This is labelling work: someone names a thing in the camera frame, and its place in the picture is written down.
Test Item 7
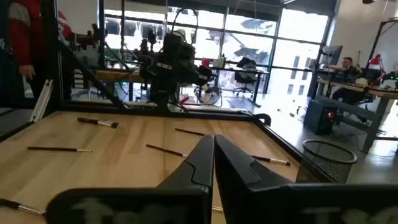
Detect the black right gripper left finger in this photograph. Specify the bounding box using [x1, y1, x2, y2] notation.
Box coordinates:
[45, 134, 215, 224]

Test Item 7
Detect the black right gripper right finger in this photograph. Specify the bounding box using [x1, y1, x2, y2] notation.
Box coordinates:
[214, 134, 398, 224]

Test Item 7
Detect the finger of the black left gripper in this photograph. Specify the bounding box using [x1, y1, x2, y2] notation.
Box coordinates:
[186, 67, 214, 91]
[154, 60, 187, 86]

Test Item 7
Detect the thick black makeup brush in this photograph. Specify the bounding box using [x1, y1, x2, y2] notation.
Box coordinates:
[77, 117, 119, 129]

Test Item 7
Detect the thin black makeup brush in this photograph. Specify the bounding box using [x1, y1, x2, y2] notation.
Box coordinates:
[27, 146, 93, 153]

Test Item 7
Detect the floor fan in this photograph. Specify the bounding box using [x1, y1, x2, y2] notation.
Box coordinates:
[194, 82, 223, 108]

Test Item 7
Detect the black desk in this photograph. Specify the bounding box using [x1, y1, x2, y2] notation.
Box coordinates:
[211, 67, 271, 108]

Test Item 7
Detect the wooden side table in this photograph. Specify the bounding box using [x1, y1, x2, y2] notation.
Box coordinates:
[95, 70, 147, 102]

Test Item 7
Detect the black office chair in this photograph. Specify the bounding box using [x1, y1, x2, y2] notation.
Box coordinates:
[232, 57, 259, 98]

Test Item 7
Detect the black mesh pen cup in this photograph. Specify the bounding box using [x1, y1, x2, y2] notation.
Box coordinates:
[295, 139, 358, 185]

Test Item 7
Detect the black computer tower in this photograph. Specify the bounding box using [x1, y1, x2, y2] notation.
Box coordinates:
[303, 99, 340, 136]

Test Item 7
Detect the white plastic strip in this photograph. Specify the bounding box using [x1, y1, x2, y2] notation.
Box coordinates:
[29, 79, 53, 123]

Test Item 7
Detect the computer monitor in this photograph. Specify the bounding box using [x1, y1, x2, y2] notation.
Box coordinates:
[320, 45, 345, 66]

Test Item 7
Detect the person's hand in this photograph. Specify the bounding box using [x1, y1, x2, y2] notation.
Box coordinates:
[18, 64, 35, 80]

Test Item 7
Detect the standing person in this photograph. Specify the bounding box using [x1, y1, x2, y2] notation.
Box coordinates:
[6, 0, 74, 103]

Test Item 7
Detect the seated person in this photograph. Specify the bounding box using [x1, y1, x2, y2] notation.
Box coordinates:
[323, 57, 374, 105]

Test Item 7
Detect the black metal rig stand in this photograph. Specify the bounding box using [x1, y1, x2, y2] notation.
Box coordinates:
[363, 18, 398, 78]

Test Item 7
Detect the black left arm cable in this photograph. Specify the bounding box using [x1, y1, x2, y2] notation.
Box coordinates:
[170, 7, 200, 37]

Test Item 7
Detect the black metal table frame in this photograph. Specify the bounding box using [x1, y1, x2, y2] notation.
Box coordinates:
[0, 0, 304, 162]

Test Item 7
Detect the black frame hook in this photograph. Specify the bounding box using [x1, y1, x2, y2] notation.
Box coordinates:
[251, 113, 272, 128]

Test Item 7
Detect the large glass window wall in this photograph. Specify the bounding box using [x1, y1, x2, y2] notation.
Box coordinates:
[104, 6, 330, 94]

